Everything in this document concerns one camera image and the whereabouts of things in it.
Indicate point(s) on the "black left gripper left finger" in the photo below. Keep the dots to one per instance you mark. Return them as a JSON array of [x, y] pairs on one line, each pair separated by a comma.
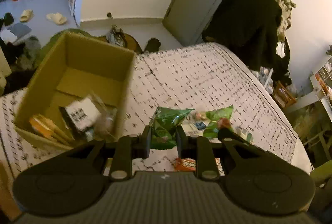
[[129, 148]]

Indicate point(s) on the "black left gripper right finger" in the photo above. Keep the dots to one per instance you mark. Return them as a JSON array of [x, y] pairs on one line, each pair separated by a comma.
[[200, 150]]

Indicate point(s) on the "green snack bag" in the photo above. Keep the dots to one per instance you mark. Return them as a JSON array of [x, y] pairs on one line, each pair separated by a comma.
[[218, 119], [164, 123]]

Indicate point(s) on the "orange red snack packet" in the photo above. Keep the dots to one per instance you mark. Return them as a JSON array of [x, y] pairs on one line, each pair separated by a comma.
[[187, 165]]

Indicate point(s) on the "white snack pack in box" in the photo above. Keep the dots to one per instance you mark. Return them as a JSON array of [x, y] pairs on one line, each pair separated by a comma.
[[83, 113]]

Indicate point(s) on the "white patterned bed mattress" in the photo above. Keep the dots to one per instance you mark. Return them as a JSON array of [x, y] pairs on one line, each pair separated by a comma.
[[204, 77]]

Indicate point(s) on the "brown cardboard box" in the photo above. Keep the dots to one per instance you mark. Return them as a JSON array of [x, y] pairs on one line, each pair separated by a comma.
[[75, 67]]

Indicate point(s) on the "orange snack packet in box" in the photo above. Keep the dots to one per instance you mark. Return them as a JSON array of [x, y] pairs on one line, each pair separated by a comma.
[[47, 128]]

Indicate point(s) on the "brown wicker basket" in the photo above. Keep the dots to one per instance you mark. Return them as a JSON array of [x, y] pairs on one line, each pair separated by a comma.
[[282, 96]]

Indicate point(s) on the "grey white sneaker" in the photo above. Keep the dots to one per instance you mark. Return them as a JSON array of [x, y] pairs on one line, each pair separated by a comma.
[[116, 36]]

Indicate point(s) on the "green cartoon floor rug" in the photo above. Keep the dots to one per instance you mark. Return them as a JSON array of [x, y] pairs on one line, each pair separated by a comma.
[[44, 50]]

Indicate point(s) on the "grey fluffy cushion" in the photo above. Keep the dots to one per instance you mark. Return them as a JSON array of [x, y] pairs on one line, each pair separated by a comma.
[[30, 53]]

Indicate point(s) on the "black coat on rack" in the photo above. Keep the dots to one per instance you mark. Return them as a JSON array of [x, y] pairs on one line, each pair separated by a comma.
[[248, 28]]

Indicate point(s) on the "white side shelf unit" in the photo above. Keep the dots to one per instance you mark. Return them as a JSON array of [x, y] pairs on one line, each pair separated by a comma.
[[318, 94]]

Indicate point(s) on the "camouflage patterned garment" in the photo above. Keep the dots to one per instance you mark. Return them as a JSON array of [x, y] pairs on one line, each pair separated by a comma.
[[286, 7]]

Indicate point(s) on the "left beige slipper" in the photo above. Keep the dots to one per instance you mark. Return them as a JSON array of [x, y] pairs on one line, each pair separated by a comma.
[[26, 15]]

